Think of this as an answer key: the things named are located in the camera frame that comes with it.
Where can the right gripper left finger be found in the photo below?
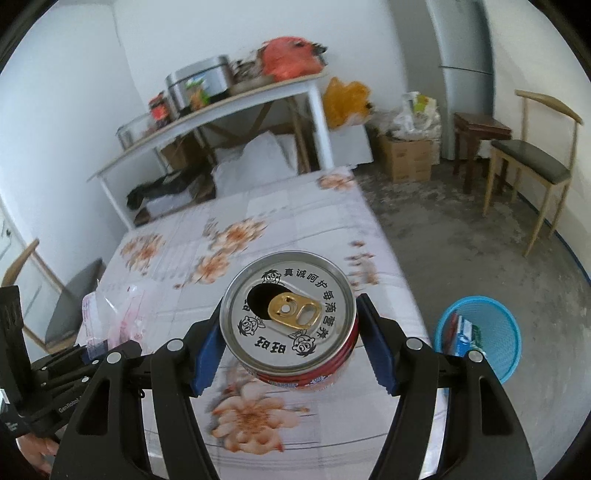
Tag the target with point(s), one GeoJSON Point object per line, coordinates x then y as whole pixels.
{"type": "Point", "coordinates": [105, 436]}

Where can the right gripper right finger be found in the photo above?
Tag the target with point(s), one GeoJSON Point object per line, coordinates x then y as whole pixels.
{"type": "Point", "coordinates": [483, 436]}

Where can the clear zip bag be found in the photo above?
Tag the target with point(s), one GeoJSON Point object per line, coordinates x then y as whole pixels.
{"type": "Point", "coordinates": [111, 319]}

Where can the red drink can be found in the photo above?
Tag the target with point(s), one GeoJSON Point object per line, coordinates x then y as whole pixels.
{"type": "Point", "coordinates": [290, 319]}

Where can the person's left hand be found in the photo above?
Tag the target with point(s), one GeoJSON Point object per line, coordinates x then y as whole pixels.
{"type": "Point", "coordinates": [37, 451]}

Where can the blue plastic waste basket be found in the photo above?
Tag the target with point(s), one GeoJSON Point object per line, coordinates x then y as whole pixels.
{"type": "Point", "coordinates": [484, 324]}

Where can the white door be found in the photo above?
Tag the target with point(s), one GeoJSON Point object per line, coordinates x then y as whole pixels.
{"type": "Point", "coordinates": [10, 244]}

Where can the floral tablecloth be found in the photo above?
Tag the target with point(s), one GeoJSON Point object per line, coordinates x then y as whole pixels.
{"type": "Point", "coordinates": [254, 430]}

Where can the glass bowl on shelf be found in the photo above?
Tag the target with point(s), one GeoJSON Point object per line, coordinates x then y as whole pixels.
{"type": "Point", "coordinates": [135, 130]}

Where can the cardboard box on floor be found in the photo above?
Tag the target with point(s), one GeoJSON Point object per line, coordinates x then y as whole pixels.
{"type": "Point", "coordinates": [406, 161]}

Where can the wooden chair dark seat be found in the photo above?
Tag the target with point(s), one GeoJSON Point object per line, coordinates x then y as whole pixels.
{"type": "Point", "coordinates": [528, 159]}

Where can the red sauce jar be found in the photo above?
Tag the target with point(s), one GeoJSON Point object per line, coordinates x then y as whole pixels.
{"type": "Point", "coordinates": [159, 110]}

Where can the dark wooden stool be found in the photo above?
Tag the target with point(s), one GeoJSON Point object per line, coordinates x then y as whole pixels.
{"type": "Point", "coordinates": [471, 130]}

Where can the white sack under table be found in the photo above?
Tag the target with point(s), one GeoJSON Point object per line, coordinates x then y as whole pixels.
{"type": "Point", "coordinates": [266, 159]}

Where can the white cardboard box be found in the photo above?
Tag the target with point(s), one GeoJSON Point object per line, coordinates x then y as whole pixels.
{"type": "Point", "coordinates": [351, 146]}

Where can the white bags on box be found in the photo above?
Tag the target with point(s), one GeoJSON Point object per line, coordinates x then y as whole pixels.
{"type": "Point", "coordinates": [419, 118]}

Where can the silver rice cooker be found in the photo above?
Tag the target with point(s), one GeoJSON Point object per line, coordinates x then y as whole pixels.
{"type": "Point", "coordinates": [200, 84]}

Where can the yellow plastic bag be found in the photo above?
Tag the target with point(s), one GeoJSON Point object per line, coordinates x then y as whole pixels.
{"type": "Point", "coordinates": [346, 104]}

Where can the silver refrigerator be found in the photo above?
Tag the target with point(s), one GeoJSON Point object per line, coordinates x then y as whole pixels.
{"type": "Point", "coordinates": [466, 61]}

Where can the orange plastic bag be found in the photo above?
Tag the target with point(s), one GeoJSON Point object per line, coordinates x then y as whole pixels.
{"type": "Point", "coordinates": [285, 58]}

